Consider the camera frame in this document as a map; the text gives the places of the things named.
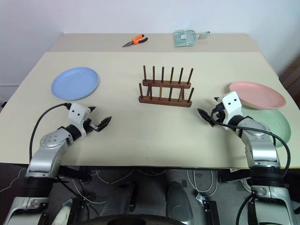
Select pink-red plate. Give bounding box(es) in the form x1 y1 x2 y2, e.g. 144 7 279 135
229 81 287 111

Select green plate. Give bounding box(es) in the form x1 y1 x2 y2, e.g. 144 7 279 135
241 106 292 149

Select dark grey rounded shell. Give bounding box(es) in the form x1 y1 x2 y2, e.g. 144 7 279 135
102 182 142 218
165 181 194 221

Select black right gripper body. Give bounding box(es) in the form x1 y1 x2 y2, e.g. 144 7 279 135
210 102 228 126

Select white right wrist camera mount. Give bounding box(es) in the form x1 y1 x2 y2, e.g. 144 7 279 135
221 91 244 131

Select white cable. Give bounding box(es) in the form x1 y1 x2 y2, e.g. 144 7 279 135
0 167 27 193
89 169 135 185
187 169 220 195

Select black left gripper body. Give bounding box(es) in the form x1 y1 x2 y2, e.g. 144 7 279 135
82 118 100 133

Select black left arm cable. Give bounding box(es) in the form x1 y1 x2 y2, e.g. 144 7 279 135
29 103 72 165

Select blue plate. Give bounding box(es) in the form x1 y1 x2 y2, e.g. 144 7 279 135
51 67 100 101

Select black table frame bar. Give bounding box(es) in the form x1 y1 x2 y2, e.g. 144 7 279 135
56 165 253 184

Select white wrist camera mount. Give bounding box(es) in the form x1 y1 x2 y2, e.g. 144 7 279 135
221 91 244 131
67 102 91 137

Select teal packaged cloth bag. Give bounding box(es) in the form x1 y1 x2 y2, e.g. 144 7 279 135
173 30 210 48

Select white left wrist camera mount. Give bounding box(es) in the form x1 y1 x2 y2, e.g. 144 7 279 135
67 102 91 137

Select orange-handled pliers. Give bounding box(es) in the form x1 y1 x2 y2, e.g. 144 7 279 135
121 34 148 48

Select wooden dish rack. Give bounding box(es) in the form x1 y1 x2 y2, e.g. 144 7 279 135
138 65 195 108

